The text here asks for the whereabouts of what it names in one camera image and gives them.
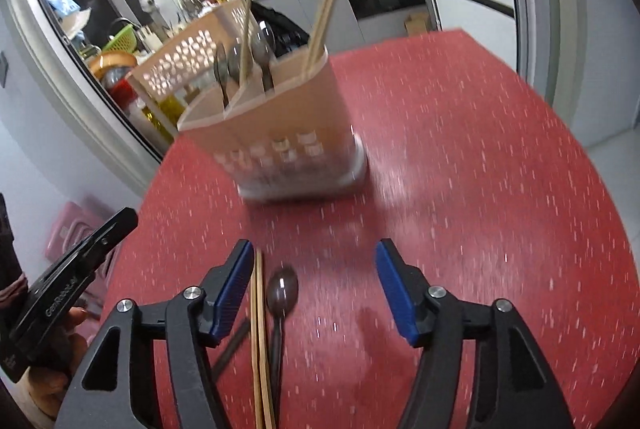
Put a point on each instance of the beige plastic utensil holder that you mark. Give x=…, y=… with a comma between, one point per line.
x=280, y=119

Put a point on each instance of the beige flower cutout basket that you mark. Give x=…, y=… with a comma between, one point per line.
x=190, y=46

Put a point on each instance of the dark translucent plastic spoon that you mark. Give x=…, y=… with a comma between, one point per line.
x=220, y=66
x=282, y=289
x=232, y=349
x=234, y=65
x=262, y=49

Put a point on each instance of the black bag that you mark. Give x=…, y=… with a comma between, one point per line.
x=280, y=29

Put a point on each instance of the person's left hand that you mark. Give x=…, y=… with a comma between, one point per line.
x=50, y=389

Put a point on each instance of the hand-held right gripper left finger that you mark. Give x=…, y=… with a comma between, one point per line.
x=230, y=294

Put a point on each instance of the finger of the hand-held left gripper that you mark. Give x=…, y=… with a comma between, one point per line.
x=112, y=229

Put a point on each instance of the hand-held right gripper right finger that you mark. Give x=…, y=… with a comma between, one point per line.
x=400, y=294

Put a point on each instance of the grey door frame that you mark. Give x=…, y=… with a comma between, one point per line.
x=525, y=9

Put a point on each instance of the orange plastic basin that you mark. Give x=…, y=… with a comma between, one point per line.
x=112, y=61

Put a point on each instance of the green plastic basin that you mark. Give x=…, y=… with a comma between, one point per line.
x=122, y=40

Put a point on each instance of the cardboard box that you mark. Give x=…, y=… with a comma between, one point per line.
x=417, y=23

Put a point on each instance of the yellow oil bottle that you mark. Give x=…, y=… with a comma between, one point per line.
x=167, y=114

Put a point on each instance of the pink plastic stool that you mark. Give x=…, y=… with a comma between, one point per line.
x=75, y=234

